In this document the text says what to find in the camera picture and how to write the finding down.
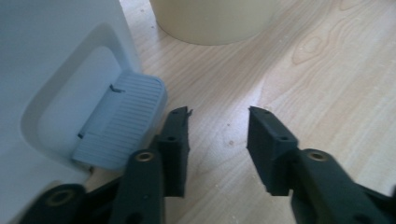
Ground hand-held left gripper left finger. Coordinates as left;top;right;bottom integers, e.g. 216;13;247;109
108;105;193;224

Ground cream round container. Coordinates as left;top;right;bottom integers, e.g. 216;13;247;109
148;0;278;47

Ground grey ribbed bin pedal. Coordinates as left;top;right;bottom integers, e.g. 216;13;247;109
72;70;169;172

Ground white pedal trash bin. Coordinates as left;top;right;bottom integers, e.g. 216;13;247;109
0;0;142;224

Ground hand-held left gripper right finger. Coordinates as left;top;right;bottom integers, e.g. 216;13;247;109
247;105;393;224

